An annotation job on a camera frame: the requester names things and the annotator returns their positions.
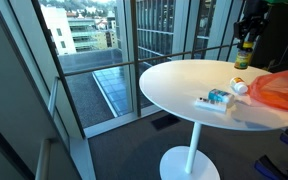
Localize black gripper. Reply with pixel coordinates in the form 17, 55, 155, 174
233, 0, 269, 46

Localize brown bottle with yellow cap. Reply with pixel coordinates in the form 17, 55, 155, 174
234, 40, 254, 70

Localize white bottle with orange label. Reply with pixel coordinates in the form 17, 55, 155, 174
229, 76, 249, 95

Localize orange plastic bag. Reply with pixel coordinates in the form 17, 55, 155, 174
248, 68, 288, 113

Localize dark robot stand panel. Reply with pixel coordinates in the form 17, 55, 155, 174
252, 3, 288, 73

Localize white pill box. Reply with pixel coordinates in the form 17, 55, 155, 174
194, 96, 228, 113

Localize dark floor vent grille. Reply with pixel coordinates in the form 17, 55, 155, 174
150, 113, 182, 132

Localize grey metal window railing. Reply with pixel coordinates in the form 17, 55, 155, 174
63, 42, 248, 78

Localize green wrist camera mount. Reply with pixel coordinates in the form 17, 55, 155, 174
263, 0, 288, 5

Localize white round pedestal table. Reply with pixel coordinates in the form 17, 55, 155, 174
138, 59, 288, 180

